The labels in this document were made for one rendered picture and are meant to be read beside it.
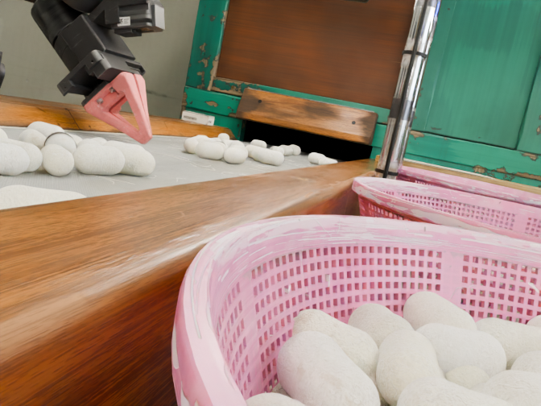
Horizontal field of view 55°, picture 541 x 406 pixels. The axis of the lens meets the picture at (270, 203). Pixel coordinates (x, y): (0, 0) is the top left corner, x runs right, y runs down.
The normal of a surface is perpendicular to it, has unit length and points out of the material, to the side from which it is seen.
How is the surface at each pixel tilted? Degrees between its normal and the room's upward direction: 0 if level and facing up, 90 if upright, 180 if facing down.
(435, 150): 90
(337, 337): 43
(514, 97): 90
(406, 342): 16
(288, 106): 67
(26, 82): 90
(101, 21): 131
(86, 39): 91
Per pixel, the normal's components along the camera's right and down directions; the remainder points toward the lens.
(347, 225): 0.68, -0.02
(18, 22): -0.19, 0.11
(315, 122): -0.18, -0.31
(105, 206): 0.20, -0.97
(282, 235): 0.90, -0.02
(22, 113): 0.81, -0.52
